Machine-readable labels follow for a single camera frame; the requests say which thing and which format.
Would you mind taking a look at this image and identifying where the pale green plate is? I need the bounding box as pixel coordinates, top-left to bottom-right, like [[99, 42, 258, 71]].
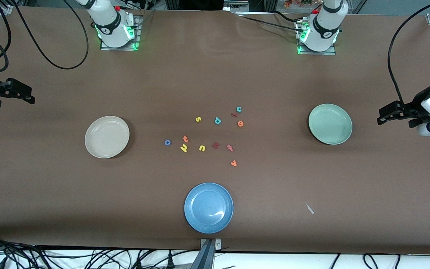
[[308, 103, 353, 145]]

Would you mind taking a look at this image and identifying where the beige brown plate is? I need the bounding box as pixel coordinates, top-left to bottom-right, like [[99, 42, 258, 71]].
[[84, 116, 130, 159]]

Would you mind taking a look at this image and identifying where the silver metal rack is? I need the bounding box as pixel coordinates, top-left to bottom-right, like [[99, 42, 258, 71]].
[[222, 0, 251, 12]]

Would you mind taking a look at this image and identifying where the blue plate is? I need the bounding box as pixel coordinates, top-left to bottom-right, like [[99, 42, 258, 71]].
[[184, 182, 234, 234]]

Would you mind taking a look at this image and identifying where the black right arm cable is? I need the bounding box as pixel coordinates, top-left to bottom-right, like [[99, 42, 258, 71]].
[[13, 0, 90, 70]]

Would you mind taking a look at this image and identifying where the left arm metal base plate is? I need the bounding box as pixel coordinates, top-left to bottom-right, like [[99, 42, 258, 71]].
[[297, 21, 337, 56]]

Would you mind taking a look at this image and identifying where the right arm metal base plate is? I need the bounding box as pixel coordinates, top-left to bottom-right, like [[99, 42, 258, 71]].
[[100, 17, 140, 51]]

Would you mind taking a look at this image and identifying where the grey metal camera mount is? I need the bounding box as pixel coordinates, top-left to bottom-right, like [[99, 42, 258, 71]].
[[188, 238, 223, 269]]

